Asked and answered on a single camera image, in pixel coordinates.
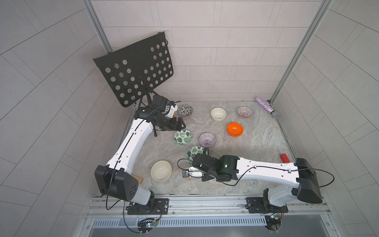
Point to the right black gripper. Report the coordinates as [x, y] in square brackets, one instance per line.
[206, 178]

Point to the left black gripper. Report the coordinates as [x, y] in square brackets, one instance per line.
[174, 124]

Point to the green leaf bowl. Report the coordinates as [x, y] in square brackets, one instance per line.
[192, 152]
[183, 137]

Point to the cream bowl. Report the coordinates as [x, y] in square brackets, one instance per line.
[218, 114]
[161, 171]

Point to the purple striped bowl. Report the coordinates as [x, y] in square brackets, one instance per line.
[244, 112]
[207, 140]

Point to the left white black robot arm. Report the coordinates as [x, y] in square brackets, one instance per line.
[115, 179]

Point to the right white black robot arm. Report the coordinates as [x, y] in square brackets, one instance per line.
[296, 180]

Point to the far black floral bowl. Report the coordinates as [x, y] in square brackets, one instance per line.
[185, 110]

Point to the right orange bowl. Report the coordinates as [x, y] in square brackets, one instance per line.
[235, 129]

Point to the black perforated music stand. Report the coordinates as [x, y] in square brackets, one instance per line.
[136, 70]

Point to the wooden block at left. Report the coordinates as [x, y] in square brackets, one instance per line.
[139, 179]

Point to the red block at right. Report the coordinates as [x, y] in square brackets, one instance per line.
[284, 158]

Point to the purple glitter tube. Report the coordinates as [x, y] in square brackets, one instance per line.
[267, 107]

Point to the left circuit board connector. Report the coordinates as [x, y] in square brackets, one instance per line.
[146, 225]

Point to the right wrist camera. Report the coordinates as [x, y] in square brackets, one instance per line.
[192, 173]

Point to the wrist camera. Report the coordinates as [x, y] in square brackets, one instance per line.
[164, 103]
[192, 173]

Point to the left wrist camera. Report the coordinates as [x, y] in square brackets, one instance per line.
[164, 103]

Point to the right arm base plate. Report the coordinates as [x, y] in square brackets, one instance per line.
[261, 205]

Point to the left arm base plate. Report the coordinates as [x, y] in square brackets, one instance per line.
[158, 207]

